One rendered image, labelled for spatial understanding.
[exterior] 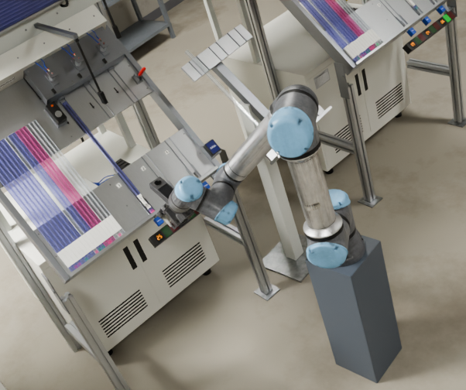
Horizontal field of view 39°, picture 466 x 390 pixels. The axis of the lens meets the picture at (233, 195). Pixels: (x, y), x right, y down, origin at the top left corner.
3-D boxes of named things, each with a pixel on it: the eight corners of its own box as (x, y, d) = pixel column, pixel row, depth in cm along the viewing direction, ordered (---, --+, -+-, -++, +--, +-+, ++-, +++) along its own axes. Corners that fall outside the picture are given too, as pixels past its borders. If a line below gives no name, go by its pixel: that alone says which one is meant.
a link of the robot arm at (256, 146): (297, 61, 177) (208, 168, 208) (292, 81, 169) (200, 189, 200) (331, 84, 180) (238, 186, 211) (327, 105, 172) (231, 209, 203)
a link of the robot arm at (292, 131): (354, 238, 199) (313, 85, 169) (350, 273, 188) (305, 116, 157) (316, 241, 204) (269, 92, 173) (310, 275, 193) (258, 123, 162)
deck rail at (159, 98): (217, 171, 246) (221, 165, 241) (214, 174, 245) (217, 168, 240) (101, 28, 250) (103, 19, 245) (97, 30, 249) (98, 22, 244)
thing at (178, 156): (213, 169, 243) (215, 166, 240) (67, 276, 217) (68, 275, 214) (181, 130, 244) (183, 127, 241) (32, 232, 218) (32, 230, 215)
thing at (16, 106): (150, 96, 247) (152, 90, 243) (0, 193, 221) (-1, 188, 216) (97, 30, 249) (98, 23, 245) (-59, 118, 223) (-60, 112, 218)
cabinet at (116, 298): (224, 269, 304) (181, 164, 269) (104, 369, 276) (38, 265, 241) (149, 223, 351) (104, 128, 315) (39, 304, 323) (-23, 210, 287)
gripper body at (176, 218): (173, 230, 210) (180, 221, 199) (156, 210, 211) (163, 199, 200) (190, 217, 213) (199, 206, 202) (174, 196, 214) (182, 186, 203)
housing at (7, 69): (103, 40, 250) (107, 20, 237) (-8, 104, 230) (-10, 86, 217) (90, 24, 251) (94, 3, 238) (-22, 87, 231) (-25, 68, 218)
